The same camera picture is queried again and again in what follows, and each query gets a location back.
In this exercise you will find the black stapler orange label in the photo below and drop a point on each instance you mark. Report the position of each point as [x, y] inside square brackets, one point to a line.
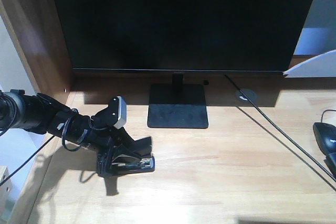
[118, 161]

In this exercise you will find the black computer mouse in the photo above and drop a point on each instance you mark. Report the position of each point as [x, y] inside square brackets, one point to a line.
[325, 137]

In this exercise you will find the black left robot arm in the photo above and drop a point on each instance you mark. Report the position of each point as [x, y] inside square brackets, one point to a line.
[43, 114]

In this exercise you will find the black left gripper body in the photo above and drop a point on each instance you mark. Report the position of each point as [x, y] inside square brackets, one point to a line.
[100, 136]

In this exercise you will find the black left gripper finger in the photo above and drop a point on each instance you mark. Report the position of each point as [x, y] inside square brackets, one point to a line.
[141, 148]

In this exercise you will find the white paper stack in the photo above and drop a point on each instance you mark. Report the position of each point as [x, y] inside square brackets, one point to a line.
[320, 66]

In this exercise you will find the black monitor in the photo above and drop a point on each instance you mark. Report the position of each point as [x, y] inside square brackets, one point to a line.
[181, 36]

